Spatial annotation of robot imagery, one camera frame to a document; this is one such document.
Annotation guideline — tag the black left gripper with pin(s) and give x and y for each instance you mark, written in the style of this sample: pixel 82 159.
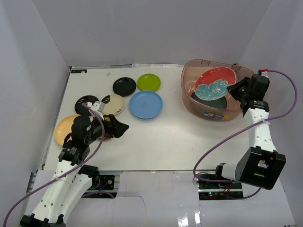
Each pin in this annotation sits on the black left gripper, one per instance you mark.
pixel 111 126

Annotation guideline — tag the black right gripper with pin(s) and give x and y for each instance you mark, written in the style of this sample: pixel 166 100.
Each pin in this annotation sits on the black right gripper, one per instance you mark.
pixel 233 89

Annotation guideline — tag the dark teal ceramic plate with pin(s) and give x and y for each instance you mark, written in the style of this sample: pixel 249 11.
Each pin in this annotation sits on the dark teal ceramic plate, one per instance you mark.
pixel 220 103

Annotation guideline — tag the red plate with teal flower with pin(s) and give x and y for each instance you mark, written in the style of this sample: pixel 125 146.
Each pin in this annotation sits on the red plate with teal flower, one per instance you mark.
pixel 212 84

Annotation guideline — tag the light blue plate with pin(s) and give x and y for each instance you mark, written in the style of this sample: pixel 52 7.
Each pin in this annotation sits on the light blue plate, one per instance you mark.
pixel 145 104

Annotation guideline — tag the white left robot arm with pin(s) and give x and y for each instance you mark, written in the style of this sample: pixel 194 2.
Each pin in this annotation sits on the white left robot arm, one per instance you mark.
pixel 72 176

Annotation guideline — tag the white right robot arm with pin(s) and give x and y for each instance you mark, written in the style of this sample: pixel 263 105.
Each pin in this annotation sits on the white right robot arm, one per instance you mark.
pixel 261 165

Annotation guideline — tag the translucent pink plastic bin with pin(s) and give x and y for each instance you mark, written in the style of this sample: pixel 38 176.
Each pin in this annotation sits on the translucent pink plastic bin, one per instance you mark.
pixel 192 70

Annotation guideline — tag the yellow patterned brown-rimmed plate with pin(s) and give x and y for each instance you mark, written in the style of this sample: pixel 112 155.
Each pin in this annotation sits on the yellow patterned brown-rimmed plate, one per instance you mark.
pixel 107 127

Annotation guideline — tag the cream plate with black patch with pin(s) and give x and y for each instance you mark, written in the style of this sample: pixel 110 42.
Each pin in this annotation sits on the cream plate with black patch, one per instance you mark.
pixel 114 104

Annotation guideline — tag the black plate left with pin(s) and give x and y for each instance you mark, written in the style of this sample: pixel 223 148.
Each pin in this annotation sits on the black plate left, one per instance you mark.
pixel 80 109

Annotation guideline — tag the black plate rear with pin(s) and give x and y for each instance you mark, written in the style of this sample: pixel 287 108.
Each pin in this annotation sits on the black plate rear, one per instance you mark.
pixel 124 86

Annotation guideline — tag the pale orange plate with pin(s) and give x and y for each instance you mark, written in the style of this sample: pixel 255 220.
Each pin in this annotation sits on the pale orange plate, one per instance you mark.
pixel 63 128

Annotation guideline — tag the lime green plate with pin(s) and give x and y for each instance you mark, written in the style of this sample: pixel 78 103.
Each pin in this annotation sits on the lime green plate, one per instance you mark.
pixel 149 82

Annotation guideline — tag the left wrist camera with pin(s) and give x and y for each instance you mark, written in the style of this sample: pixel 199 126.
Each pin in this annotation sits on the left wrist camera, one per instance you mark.
pixel 97 108

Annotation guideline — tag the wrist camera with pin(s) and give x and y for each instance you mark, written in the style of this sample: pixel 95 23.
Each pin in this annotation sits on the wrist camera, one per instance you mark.
pixel 263 72
pixel 97 108

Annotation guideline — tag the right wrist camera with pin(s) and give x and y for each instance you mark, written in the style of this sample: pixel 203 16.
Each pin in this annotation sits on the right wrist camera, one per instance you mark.
pixel 263 72

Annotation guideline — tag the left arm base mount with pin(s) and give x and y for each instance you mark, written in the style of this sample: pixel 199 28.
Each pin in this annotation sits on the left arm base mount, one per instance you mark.
pixel 103 182

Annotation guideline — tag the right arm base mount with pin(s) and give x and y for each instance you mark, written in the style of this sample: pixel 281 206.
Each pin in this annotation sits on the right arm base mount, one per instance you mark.
pixel 213 191

